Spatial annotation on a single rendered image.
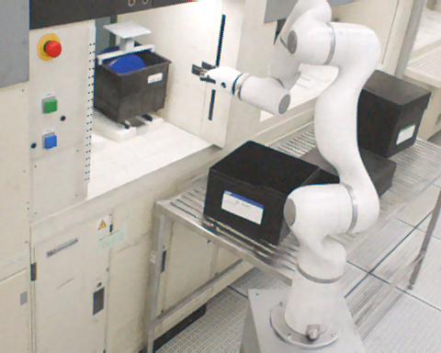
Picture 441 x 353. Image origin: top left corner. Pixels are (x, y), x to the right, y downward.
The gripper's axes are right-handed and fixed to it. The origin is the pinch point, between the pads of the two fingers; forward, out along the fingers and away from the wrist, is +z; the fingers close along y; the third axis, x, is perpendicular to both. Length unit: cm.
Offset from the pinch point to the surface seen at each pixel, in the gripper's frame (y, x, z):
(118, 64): -3.8, -8.8, 31.7
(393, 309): 91, -119, -60
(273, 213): -7, -32, -39
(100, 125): -11.3, -29.1, 31.1
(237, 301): 42, -119, -3
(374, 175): 44, -33, -49
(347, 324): -22, -43, -76
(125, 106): -8.9, -19.2, 22.6
